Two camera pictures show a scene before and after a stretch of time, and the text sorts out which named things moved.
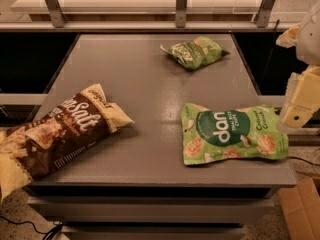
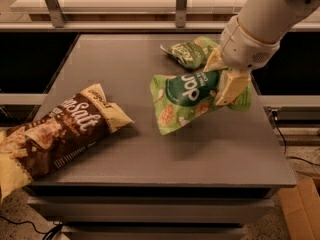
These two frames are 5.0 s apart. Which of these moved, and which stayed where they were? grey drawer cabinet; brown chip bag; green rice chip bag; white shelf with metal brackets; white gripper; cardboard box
Moved: white gripper; green rice chip bag
Stayed: cardboard box; white shelf with metal brackets; grey drawer cabinet; brown chip bag
